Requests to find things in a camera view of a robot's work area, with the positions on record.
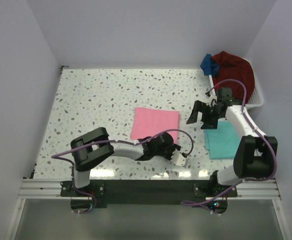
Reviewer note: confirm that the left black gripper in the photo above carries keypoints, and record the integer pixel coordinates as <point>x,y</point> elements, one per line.
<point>172,147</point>

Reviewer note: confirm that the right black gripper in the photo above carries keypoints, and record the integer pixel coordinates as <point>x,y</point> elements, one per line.
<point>198,106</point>

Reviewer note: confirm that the pink t shirt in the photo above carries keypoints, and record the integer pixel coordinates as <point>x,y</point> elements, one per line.
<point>148,122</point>

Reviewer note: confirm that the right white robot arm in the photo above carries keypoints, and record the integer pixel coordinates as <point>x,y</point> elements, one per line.
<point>255,158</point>

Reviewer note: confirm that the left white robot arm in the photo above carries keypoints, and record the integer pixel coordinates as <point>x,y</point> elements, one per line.
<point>92,148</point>

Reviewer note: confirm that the blue t shirt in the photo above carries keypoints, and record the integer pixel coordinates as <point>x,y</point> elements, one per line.
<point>209,66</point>

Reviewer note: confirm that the folded teal t shirt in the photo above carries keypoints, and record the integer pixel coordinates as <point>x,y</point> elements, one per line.
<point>223,142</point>

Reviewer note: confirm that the dark red t shirt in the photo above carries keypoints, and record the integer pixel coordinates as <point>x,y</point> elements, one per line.
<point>234,67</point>

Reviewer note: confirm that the white plastic laundry basket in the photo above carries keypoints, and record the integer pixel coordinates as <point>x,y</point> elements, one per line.
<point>256,100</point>

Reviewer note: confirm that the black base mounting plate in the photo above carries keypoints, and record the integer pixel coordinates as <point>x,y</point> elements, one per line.
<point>100,193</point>

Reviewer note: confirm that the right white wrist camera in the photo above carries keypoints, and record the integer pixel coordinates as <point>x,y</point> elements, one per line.
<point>212,99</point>

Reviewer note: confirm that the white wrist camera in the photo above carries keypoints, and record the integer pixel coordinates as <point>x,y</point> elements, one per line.
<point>178,159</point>
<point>212,99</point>

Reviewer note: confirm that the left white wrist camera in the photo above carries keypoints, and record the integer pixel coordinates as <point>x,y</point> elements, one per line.
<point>178,159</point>

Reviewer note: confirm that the aluminium frame rail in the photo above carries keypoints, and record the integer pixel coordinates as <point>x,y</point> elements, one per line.
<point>51,188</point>

